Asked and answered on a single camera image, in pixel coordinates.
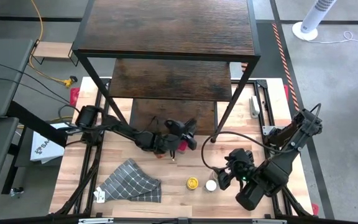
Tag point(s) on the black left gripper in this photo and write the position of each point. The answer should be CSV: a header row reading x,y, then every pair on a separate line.
x,y
166,141

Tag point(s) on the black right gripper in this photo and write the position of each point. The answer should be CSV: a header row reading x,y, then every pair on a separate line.
x,y
239,165

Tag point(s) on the seed seasoning jar white lid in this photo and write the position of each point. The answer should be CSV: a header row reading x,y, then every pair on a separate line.
x,y
211,185

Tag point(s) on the smoked paprika tin red lid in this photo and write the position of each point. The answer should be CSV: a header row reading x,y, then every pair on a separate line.
x,y
182,147

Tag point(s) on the chili onion jar yellow lid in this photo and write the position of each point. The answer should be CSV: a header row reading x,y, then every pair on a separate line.
x,y
192,183

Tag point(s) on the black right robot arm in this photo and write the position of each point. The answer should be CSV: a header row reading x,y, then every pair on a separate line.
x,y
272,177

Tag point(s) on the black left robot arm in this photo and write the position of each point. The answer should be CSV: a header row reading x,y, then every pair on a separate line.
x,y
120,126

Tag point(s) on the black-framed dark wood shelf unit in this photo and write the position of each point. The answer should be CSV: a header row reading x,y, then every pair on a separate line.
x,y
166,28

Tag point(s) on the grey checked cloth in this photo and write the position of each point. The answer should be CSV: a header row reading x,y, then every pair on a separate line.
x,y
129,183

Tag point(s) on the white printed bag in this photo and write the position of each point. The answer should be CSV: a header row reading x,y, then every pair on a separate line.
x,y
47,147

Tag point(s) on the black diagonal beam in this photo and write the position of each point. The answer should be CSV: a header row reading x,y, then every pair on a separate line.
x,y
36,124

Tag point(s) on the white tower fan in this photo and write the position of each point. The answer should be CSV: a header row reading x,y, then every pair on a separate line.
x,y
312,18

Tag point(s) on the small metal caster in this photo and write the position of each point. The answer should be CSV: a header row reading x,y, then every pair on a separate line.
x,y
15,192

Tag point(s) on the grey desk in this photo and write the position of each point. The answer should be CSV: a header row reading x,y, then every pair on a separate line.
x,y
2,77

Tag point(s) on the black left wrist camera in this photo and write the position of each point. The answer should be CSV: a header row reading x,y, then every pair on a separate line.
x,y
174,126

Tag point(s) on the black aluminium rig frame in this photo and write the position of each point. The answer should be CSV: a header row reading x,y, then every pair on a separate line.
x,y
92,174

